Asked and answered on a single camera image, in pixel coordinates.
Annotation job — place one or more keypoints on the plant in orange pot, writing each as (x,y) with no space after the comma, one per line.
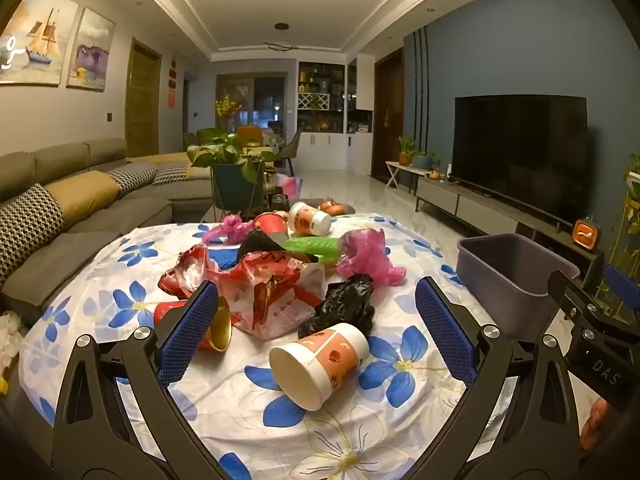
(406,152)

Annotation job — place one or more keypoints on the person's right hand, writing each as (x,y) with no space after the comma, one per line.
(595,420)

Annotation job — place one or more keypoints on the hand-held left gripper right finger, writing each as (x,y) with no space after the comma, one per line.
(445,330)

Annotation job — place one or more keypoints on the sailboat painting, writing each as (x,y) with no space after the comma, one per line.
(40,40)

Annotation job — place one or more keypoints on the white folding side table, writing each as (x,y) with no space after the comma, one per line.
(405,169)

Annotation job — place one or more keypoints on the grey dining chair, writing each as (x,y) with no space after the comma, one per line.
(290,150)

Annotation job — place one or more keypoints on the light wooden door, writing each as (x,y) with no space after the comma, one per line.
(142,105)

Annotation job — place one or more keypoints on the blue foam net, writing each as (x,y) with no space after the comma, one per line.
(225,258)

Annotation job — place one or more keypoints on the pothos in teal planter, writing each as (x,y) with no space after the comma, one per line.
(235,180)

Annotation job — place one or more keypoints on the dark wooden door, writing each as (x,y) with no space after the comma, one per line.
(389,115)

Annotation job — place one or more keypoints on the orange print paper cup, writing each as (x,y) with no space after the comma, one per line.
(325,360)
(310,220)

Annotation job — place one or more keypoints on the grey sectional sofa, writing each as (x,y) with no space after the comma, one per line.
(125,210)

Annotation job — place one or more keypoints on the small pink plastic bag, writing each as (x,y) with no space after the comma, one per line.
(232,227)

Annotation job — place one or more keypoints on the red paper cup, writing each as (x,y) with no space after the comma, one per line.
(270,222)

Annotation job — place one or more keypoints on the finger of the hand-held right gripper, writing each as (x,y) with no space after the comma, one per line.
(621,285)
(570,295)

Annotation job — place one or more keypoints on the black plastic bag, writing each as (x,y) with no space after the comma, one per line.
(345,305)

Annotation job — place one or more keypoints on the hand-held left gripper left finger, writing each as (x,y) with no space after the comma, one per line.
(187,330)

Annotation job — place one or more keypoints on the red and white plastic bag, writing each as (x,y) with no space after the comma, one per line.
(270,290)

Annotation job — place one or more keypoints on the purple abstract painting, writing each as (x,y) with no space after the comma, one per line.
(92,52)

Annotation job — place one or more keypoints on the large pink plastic bag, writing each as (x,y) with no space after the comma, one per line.
(365,255)

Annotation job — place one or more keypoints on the green foam net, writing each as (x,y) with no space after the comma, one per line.
(310,247)

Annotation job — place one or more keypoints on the pink bag on floor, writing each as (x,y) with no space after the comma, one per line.
(289,186)

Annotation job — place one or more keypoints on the plant in blue pot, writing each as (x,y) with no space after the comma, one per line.
(424,161)

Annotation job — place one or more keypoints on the white crumpled bag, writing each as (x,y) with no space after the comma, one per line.
(10,340)

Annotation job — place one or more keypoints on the large houndstooth cushion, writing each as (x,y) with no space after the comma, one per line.
(30,225)

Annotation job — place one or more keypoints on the yellow flower bouquet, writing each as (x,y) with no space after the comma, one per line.
(227,107)

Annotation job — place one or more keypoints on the red wall decorations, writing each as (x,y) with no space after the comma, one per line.
(172,80)

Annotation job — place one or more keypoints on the black television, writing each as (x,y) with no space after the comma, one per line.
(520,155)

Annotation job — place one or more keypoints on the white display cabinet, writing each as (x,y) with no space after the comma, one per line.
(330,147)

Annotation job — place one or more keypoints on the blue floral tablecloth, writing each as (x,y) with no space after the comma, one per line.
(240,410)

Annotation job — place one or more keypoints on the grey plastic bin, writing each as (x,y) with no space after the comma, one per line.
(505,270)

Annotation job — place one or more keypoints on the red cup with gold inside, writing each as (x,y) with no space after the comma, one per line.
(220,330)

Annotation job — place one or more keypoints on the orange dining chair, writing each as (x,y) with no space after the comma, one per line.
(249,135)

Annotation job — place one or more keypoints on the climbing plant on gold stand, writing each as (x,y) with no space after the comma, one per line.
(631,175)

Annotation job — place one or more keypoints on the yellow cushion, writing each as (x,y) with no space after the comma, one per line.
(82,195)

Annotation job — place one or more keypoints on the grey television cabinet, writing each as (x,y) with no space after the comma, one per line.
(480,207)

